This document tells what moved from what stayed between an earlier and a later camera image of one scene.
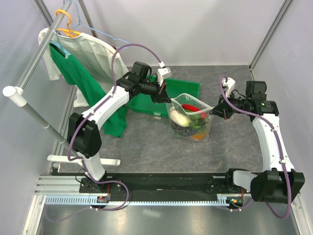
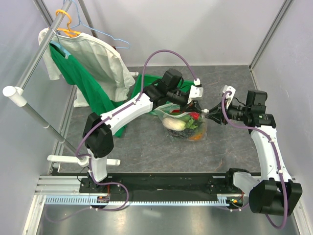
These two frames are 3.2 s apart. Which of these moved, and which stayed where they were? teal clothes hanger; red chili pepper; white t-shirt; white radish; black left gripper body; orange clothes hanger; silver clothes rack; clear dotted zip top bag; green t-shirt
Moved: white radish; black left gripper body; clear dotted zip top bag; red chili pepper
Stayed: silver clothes rack; orange clothes hanger; green t-shirt; white t-shirt; teal clothes hanger
